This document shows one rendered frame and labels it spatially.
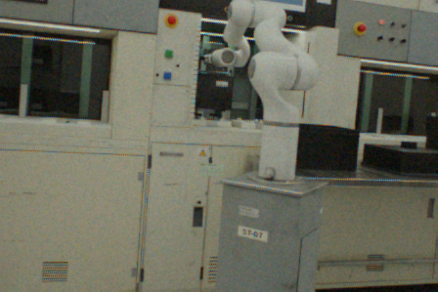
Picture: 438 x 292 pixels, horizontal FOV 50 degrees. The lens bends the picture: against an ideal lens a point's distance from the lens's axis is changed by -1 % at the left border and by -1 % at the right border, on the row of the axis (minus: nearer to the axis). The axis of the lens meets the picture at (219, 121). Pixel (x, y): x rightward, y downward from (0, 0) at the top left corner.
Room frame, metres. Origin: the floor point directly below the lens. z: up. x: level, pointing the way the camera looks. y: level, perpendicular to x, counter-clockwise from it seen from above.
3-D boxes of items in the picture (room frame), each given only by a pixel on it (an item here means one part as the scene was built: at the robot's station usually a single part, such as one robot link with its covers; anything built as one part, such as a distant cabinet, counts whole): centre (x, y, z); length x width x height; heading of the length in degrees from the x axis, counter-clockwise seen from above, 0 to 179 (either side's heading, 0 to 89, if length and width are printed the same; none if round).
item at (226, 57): (2.29, 0.00, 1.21); 0.13 x 0.09 x 0.08; 16
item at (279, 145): (1.58, -0.21, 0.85); 0.19 x 0.19 x 0.18
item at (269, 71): (1.57, -0.17, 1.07); 0.19 x 0.12 x 0.24; 106
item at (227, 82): (2.52, 0.07, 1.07); 0.24 x 0.20 x 0.32; 107
